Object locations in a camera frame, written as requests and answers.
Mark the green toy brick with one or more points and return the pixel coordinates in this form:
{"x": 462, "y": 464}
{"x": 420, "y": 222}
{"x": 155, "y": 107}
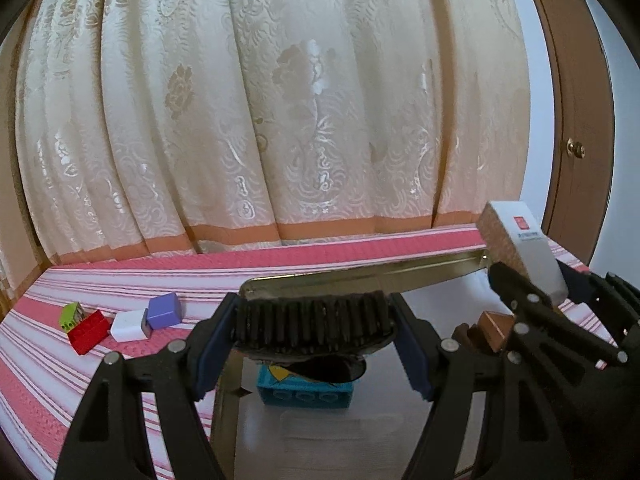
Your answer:
{"x": 71, "y": 315}

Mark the white charger cube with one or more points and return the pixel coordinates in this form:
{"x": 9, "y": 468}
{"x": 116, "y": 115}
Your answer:
{"x": 130, "y": 326}

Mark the copper brown box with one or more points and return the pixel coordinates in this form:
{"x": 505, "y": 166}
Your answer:
{"x": 496, "y": 328}

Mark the pink striped tablecloth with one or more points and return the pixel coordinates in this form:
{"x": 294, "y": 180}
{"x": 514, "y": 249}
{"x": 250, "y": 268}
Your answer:
{"x": 43, "y": 379}

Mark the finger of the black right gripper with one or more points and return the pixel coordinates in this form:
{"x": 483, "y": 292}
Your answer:
{"x": 593, "y": 401}
{"x": 614, "y": 303}

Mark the gold metal tin tray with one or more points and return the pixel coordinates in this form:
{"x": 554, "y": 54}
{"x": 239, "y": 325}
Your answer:
{"x": 401, "y": 276}

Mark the white rectangular box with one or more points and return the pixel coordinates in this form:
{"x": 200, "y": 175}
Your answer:
{"x": 513, "y": 236}

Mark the teal printed toy brick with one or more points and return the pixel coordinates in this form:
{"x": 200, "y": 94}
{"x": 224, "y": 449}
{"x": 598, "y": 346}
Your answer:
{"x": 278, "y": 387}

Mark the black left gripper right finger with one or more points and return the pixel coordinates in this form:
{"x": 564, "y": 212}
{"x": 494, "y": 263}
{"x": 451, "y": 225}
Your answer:
{"x": 446, "y": 374}

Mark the cream floral curtain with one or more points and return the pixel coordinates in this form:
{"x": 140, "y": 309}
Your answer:
{"x": 157, "y": 127}

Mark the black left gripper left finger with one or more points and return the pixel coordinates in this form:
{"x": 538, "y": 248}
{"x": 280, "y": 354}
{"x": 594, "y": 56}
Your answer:
{"x": 107, "y": 438}

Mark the brown wooden door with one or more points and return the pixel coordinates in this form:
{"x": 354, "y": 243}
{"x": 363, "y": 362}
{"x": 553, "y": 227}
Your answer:
{"x": 583, "y": 111}

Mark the brass door knob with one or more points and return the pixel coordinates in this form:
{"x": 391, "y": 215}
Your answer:
{"x": 575, "y": 149}

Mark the brown wooden comb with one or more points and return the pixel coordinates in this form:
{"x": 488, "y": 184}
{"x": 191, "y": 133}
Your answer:
{"x": 472, "y": 338}

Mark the red toy brick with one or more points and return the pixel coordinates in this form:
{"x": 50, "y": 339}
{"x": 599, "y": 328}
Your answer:
{"x": 89, "y": 332}

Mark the purple cube block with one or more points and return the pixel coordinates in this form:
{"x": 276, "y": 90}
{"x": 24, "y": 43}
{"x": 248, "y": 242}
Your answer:
{"x": 164, "y": 311}

